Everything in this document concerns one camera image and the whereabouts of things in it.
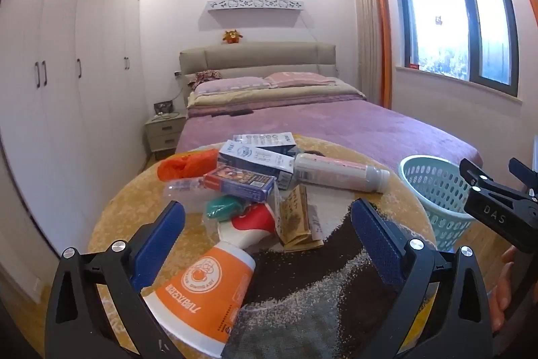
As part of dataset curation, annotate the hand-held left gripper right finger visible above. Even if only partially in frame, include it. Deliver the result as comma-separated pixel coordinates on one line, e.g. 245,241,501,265
350,198,493,359

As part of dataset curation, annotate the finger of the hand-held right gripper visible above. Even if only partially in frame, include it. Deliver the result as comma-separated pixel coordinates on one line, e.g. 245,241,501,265
508,157,538,192
459,158,494,198

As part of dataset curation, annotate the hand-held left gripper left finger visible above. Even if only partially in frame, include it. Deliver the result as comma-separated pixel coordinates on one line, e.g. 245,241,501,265
44,199,188,359

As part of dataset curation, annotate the teal plastic basket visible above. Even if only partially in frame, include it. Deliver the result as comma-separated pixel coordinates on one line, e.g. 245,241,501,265
397,154,481,252

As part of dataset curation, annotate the orange plastic bag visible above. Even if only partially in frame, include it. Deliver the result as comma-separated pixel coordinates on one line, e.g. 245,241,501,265
157,149,220,180

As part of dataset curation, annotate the long white box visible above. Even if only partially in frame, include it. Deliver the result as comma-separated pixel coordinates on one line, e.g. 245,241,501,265
232,131,304,158

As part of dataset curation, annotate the person's right hand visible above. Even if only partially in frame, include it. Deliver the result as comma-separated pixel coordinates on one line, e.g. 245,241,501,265
492,245,520,327

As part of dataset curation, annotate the yellow patterned tablecloth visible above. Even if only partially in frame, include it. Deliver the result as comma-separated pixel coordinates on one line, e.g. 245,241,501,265
86,134,438,359

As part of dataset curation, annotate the clear plastic bottle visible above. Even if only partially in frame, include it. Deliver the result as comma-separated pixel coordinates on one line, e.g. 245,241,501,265
162,177,219,217

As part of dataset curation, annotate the orange paper cup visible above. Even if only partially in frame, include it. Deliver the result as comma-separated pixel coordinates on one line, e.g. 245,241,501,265
142,239,257,358

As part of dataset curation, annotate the green wrapper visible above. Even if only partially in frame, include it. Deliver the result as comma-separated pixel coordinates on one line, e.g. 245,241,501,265
204,194,247,222

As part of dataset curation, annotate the dark speckled cloth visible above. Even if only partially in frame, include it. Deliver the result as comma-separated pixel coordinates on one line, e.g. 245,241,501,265
220,201,434,359

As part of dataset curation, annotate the white plastic bottle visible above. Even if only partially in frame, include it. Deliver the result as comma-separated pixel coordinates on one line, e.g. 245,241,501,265
292,152,391,194

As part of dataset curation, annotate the brown paper packet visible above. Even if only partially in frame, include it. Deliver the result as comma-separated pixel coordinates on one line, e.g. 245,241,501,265
277,186,325,251

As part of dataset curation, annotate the red and white packet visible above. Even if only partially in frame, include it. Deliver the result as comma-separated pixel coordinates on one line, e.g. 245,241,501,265
217,202,277,249

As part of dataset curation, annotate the grey nightstand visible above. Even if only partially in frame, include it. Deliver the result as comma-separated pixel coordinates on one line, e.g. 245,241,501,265
144,113,187,161

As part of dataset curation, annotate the blue and white carton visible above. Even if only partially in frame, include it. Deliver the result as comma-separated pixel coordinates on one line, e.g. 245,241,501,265
217,140,295,190

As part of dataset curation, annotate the purple bedspread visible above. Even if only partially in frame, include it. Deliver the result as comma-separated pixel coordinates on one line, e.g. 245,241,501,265
174,100,483,175

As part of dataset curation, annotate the dark framed window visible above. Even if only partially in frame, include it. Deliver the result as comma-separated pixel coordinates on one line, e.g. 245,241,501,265
393,0,520,98

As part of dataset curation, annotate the dark floral cushion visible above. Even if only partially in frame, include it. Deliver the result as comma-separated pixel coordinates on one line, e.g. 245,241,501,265
188,70,222,91

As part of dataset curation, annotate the beige folded blanket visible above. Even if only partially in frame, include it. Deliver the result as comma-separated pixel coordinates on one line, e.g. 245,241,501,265
187,83,367,110

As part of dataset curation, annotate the pink pillow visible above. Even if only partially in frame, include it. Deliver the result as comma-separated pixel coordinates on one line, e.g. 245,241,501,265
194,76,270,96
264,71,339,89

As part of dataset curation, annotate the beige curtain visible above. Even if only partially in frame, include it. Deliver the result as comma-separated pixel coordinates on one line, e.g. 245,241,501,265
351,0,385,106

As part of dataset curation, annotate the white wardrobe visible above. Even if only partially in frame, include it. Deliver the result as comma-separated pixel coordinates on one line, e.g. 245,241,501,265
0,0,142,290

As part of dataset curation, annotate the bed with beige headboard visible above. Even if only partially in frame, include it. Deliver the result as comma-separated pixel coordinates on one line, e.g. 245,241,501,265
174,41,483,175

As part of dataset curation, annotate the small picture frame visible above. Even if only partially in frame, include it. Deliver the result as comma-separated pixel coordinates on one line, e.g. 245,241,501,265
153,100,176,117

